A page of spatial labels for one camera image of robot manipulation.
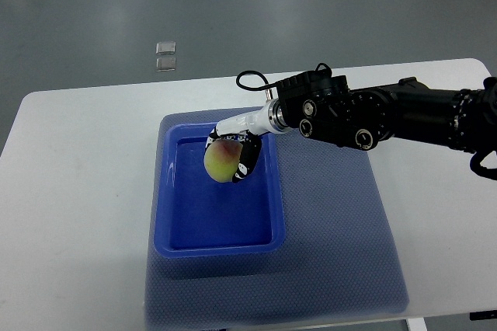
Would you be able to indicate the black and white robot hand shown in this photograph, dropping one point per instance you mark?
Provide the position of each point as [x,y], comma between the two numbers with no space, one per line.
[248,129]

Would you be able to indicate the green-red peach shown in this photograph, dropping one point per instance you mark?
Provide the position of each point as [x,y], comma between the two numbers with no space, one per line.
[221,159]

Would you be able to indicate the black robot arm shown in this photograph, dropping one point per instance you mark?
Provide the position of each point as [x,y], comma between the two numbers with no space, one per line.
[323,108]

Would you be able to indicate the lower floor plate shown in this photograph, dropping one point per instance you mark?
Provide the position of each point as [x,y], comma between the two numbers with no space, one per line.
[166,64]

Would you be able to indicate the floor plate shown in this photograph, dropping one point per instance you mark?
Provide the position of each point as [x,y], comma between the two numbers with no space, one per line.
[165,47]
[166,64]

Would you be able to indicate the upper floor plate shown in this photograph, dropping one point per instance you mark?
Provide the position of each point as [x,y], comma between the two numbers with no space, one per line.
[165,47]

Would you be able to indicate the blue plastic tray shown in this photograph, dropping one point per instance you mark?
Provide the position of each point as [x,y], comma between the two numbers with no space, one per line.
[196,216]

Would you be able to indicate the blue-grey textured mat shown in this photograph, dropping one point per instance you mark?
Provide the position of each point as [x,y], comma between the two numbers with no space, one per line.
[337,261]

